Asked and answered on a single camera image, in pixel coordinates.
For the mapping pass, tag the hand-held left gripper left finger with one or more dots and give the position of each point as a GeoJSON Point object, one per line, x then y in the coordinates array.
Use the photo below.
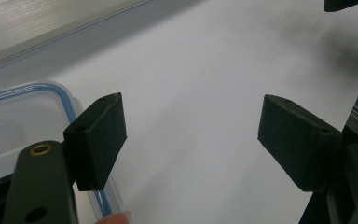
{"type": "Point", "coordinates": [98, 146]}

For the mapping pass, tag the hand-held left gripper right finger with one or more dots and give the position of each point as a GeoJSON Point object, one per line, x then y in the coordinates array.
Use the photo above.
{"type": "Point", "coordinates": [289, 140]}

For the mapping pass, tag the grey metal table rail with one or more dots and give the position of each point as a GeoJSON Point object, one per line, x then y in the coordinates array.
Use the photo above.
{"type": "Point", "coordinates": [28, 28]}

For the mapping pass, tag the black object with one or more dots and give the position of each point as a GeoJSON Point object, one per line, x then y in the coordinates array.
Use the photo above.
{"type": "Point", "coordinates": [348, 4]}

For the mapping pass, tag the clear plastic container blue seal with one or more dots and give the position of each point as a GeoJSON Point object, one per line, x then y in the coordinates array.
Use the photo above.
{"type": "Point", "coordinates": [15, 124]}

